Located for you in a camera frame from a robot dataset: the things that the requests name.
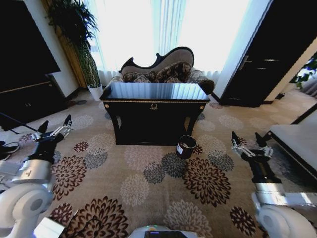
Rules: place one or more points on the black console table gold trim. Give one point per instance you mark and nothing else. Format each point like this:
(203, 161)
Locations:
(153, 116)

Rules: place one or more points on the white sheer curtain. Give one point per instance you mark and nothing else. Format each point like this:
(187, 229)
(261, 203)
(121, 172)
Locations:
(133, 32)

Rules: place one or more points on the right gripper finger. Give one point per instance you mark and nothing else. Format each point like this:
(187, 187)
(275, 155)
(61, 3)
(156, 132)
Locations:
(260, 141)
(235, 141)

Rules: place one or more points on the pale bed with dark frame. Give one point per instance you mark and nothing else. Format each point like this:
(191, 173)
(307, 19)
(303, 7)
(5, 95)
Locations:
(294, 141)

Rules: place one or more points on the gold drape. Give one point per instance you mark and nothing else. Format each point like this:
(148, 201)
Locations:
(69, 57)

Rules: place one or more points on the dark television cabinet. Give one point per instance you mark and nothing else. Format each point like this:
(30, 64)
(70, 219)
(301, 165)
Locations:
(27, 104)

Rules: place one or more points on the large floral cushion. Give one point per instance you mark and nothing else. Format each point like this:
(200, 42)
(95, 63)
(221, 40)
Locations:
(174, 72)

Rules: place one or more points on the white robot front shell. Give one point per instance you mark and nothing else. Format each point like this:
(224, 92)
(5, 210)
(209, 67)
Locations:
(161, 231)

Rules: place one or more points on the white plant pot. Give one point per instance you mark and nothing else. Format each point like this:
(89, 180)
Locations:
(95, 92)

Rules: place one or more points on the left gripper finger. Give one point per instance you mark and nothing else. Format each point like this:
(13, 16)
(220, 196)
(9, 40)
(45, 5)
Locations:
(42, 127)
(67, 122)

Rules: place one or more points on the tall green potted plant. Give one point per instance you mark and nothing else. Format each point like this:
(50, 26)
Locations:
(76, 29)

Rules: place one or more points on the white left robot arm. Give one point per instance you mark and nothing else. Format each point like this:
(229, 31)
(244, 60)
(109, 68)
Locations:
(24, 205)

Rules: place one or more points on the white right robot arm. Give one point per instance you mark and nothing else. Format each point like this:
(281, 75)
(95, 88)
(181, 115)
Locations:
(277, 220)

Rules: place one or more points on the black door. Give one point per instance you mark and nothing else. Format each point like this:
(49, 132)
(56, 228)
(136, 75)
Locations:
(267, 54)

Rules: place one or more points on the dark round trash bin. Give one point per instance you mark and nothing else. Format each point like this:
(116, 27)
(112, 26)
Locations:
(185, 148)

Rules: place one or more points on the curved patterned chaise sofa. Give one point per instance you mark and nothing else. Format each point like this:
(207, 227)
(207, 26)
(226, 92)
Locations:
(171, 55)

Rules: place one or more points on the leafy green plant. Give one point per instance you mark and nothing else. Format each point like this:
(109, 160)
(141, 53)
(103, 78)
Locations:
(305, 72)

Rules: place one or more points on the small floral cushion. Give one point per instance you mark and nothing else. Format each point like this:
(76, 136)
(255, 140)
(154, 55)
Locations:
(137, 77)

